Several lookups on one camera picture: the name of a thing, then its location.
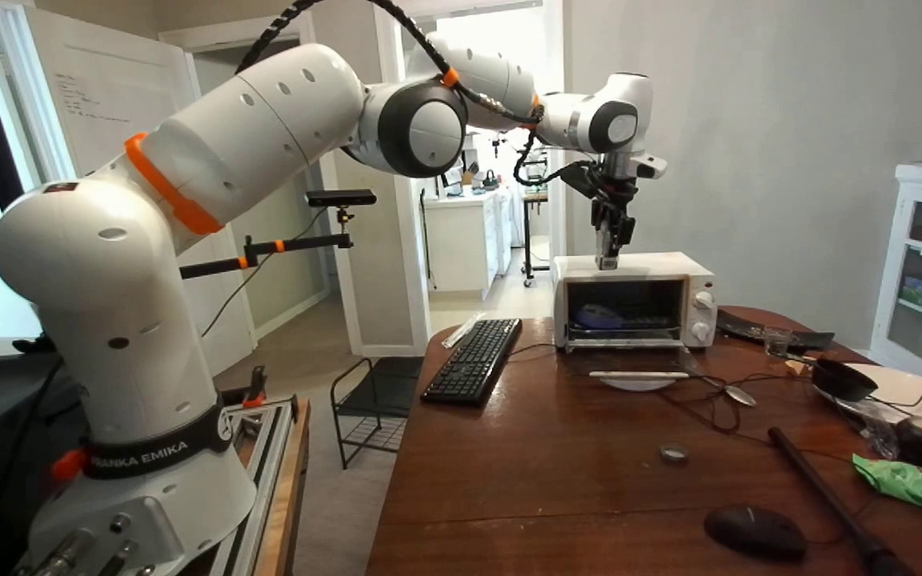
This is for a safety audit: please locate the white pillar panel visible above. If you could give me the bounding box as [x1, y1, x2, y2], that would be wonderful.
[317, 147, 437, 362]

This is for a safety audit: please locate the dark round tray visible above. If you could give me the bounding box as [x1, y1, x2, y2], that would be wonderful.
[713, 304, 840, 354]

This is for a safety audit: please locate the small white paper piece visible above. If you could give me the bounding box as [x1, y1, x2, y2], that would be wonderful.
[441, 317, 482, 350]

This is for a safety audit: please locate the white background counter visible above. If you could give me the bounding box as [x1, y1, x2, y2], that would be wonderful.
[422, 186, 529, 301]

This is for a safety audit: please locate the black bowl-shaped object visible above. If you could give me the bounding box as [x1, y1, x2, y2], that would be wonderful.
[809, 354, 882, 407]

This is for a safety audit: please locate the black keyboard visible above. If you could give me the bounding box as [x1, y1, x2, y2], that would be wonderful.
[418, 317, 525, 410]

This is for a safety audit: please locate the dark long stick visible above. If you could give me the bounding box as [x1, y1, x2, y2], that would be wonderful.
[766, 426, 920, 576]

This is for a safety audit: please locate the dark brown object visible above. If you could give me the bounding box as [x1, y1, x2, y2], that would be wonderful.
[865, 411, 922, 474]

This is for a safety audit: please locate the black camera on stand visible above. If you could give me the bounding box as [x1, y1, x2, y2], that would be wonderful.
[302, 186, 380, 211]

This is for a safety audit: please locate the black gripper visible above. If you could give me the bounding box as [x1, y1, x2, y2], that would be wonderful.
[560, 155, 644, 256]

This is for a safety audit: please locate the black chair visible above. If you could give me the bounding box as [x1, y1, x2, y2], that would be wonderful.
[327, 354, 425, 474]

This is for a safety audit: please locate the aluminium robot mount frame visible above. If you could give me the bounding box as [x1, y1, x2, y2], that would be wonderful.
[202, 393, 314, 576]

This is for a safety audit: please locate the black pole with orange clamps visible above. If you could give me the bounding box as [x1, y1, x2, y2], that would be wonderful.
[175, 230, 358, 286]

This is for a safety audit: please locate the black computer mouse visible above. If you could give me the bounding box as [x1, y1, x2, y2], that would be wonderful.
[700, 503, 809, 566]

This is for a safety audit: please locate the metal spoon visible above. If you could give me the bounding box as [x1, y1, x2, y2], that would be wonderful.
[720, 382, 759, 410]

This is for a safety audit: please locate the green cloth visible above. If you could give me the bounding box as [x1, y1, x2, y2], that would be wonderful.
[850, 452, 922, 513]

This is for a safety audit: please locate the white toaster oven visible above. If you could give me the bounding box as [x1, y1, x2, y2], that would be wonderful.
[551, 248, 720, 393]

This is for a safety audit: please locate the white whiteboard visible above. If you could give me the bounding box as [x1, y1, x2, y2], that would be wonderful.
[25, 9, 263, 377]

